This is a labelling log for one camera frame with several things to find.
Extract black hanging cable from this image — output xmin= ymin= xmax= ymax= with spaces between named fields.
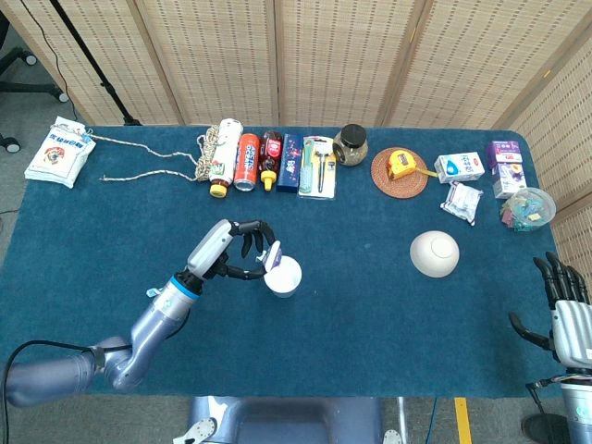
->
xmin=18 ymin=0 xmax=78 ymax=121

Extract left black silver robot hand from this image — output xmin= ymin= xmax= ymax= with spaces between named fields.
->
xmin=184 ymin=218 xmax=278 ymax=282

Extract round woven brown coaster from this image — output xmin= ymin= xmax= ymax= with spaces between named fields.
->
xmin=370 ymin=147 xmax=429 ymax=200

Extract glass jar black lid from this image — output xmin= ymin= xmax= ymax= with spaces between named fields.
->
xmin=332 ymin=124 xmax=370 ymax=167

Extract black razor blister pack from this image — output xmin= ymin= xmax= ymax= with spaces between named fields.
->
xmin=298 ymin=135 xmax=338 ymax=201

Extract purple white toothpaste tube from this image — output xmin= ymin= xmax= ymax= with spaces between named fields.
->
xmin=256 ymin=240 xmax=283 ymax=272

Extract blue table cloth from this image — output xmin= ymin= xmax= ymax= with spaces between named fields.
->
xmin=0 ymin=125 xmax=591 ymax=399

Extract white printed cloth bag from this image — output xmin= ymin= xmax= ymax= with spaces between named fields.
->
xmin=23 ymin=116 xmax=97 ymax=190

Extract white blue milk carton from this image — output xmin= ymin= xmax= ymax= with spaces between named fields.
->
xmin=434 ymin=152 xmax=487 ymax=184

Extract crumpled white packet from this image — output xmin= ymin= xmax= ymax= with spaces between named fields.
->
xmin=439 ymin=180 xmax=484 ymax=227

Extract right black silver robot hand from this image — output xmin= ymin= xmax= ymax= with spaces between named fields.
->
xmin=508 ymin=252 xmax=592 ymax=371

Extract white plastic cup with handle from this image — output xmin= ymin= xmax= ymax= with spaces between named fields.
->
xmin=263 ymin=255 xmax=303 ymax=299

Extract dark bottle red label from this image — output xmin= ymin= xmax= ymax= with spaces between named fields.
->
xmin=258 ymin=130 xmax=284 ymax=192

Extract white upturned bowl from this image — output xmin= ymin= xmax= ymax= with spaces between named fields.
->
xmin=409 ymin=230 xmax=461 ymax=279

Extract beige twisted rope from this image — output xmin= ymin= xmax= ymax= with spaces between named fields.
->
xmin=85 ymin=125 xmax=223 ymax=184

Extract orange drink can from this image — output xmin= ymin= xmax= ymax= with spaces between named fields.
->
xmin=233 ymin=133 xmax=262 ymax=192

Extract green white brush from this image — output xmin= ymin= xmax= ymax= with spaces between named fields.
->
xmin=298 ymin=138 xmax=317 ymax=196

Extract white bottle yellow cap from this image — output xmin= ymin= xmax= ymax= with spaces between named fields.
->
xmin=207 ymin=118 xmax=244 ymax=199

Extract yellow tape measure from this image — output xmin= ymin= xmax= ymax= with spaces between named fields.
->
xmin=386 ymin=148 xmax=438 ymax=180

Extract clear tub of coloured clips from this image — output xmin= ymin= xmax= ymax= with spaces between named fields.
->
xmin=498 ymin=187 xmax=557 ymax=232

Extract black office chair base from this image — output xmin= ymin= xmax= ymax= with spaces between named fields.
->
xmin=0 ymin=13 xmax=69 ymax=103

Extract blue-grey robot torso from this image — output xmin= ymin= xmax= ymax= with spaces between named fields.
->
xmin=173 ymin=396 xmax=408 ymax=444

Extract black tripod stand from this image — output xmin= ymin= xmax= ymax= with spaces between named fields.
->
xmin=49 ymin=0 xmax=142 ymax=127

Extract dark blue carton box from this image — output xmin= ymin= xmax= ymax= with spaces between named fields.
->
xmin=276 ymin=133 xmax=304 ymax=194

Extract blue floor cable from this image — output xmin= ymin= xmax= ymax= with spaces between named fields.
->
xmin=425 ymin=397 xmax=438 ymax=444

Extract white purple small box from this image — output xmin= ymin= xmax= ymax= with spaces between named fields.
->
xmin=490 ymin=161 xmax=528 ymax=200

